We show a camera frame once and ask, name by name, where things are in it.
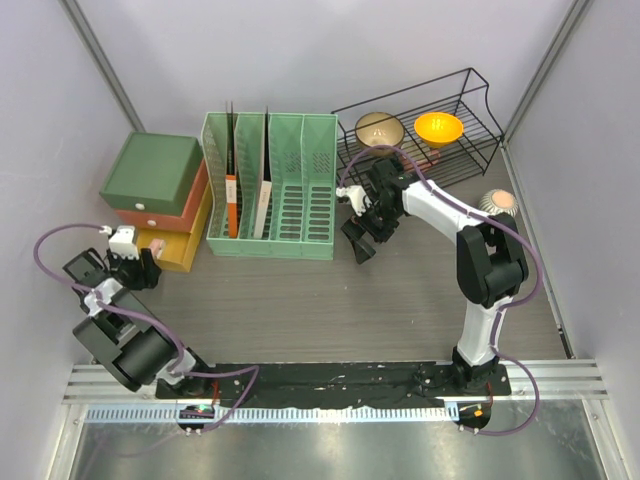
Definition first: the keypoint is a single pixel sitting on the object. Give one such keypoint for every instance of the brown glass bowl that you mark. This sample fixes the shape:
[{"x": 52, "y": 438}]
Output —
[{"x": 379, "y": 128}]

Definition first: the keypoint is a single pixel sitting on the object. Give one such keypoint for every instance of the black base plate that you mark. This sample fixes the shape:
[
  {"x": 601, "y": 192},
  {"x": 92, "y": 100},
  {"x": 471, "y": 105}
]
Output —
[{"x": 338, "y": 386}]

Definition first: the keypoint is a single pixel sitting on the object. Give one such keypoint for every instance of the orange folder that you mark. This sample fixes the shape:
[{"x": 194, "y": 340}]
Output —
[{"x": 231, "y": 176}]

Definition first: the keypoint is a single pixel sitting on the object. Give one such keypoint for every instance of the white cable tray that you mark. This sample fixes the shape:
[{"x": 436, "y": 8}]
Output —
[{"x": 192, "y": 414}]

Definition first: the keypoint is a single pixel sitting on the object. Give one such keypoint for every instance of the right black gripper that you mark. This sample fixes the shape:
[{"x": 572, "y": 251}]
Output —
[{"x": 355, "y": 232}]

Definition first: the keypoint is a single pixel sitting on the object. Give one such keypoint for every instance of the green file organizer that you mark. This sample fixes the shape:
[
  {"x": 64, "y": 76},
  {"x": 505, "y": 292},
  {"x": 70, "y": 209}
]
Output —
[{"x": 300, "y": 220}]

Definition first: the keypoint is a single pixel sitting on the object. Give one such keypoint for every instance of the drawer box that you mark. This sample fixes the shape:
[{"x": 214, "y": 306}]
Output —
[{"x": 159, "y": 183}]

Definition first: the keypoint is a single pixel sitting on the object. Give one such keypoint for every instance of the orange bowl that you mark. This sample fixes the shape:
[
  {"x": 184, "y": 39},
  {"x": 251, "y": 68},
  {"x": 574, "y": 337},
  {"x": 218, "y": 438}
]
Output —
[{"x": 438, "y": 129}]

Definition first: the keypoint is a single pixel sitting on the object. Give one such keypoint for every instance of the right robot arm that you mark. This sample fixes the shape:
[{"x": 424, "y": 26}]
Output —
[{"x": 490, "y": 261}]

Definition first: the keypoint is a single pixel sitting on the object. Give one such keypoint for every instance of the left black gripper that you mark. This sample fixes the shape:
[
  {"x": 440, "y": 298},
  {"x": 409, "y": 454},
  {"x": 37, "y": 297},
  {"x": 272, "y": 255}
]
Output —
[{"x": 146, "y": 271}]

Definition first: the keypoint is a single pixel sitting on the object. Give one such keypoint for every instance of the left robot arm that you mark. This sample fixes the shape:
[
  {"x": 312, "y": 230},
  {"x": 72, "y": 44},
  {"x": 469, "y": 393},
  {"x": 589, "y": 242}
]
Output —
[{"x": 133, "y": 351}]

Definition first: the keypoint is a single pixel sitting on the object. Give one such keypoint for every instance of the pink eraser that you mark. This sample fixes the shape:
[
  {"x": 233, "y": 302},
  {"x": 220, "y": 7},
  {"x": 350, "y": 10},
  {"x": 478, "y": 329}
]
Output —
[{"x": 157, "y": 247}]

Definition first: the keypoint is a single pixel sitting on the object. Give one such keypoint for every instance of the white folder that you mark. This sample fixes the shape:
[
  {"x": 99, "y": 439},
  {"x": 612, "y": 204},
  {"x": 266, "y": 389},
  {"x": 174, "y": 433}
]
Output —
[{"x": 265, "y": 184}]

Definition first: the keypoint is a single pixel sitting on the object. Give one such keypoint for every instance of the black wire rack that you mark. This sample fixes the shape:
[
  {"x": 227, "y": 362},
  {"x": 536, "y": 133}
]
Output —
[{"x": 463, "y": 93}]

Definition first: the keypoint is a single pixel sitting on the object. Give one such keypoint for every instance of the pink mug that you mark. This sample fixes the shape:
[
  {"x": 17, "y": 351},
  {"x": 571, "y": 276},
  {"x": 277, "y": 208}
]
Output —
[{"x": 424, "y": 156}]

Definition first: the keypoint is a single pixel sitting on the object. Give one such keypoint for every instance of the striped ceramic mug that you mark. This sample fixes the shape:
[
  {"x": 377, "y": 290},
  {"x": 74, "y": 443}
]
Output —
[{"x": 498, "y": 201}]

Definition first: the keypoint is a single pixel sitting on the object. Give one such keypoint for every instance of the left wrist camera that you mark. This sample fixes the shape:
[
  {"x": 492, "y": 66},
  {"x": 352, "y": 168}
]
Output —
[{"x": 121, "y": 241}]

